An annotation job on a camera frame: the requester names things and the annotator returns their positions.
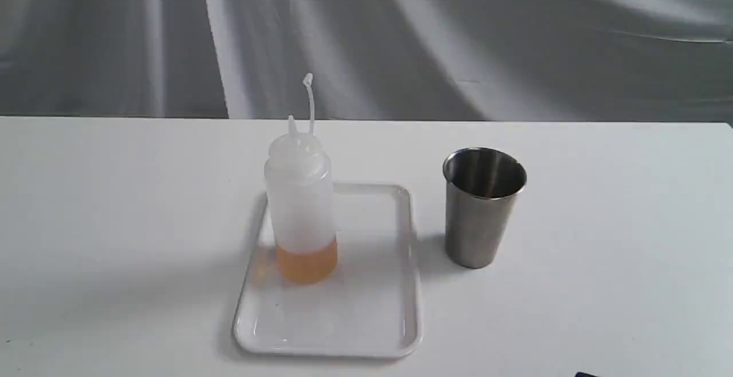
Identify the white plastic tray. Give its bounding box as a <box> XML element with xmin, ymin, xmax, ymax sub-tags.
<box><xmin>231</xmin><ymin>182</ymin><xmax>423</xmax><ymax>360</ymax></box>

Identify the translucent squeeze bottle amber liquid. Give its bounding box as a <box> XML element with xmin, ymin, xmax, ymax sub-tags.
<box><xmin>264</xmin><ymin>72</ymin><xmax>338</xmax><ymax>285</ymax></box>

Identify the stainless steel cup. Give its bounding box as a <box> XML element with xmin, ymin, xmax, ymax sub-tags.
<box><xmin>442</xmin><ymin>147</ymin><xmax>528</xmax><ymax>269</ymax></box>

